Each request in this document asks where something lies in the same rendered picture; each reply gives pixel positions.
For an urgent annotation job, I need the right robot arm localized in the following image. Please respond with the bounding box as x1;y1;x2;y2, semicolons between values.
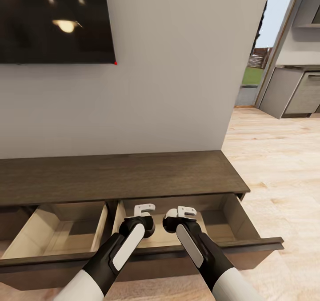
163;206;266;301

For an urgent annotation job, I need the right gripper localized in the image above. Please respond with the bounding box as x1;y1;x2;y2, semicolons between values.
163;217;181;232

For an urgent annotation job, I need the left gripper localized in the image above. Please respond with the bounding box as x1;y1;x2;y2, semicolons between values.
139;215;153;230

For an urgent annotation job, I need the pillar candle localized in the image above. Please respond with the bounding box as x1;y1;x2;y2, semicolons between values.
163;209;177;231
142;212;156;238

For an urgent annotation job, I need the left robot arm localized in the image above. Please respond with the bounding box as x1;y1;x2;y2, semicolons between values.
53;204;155;301

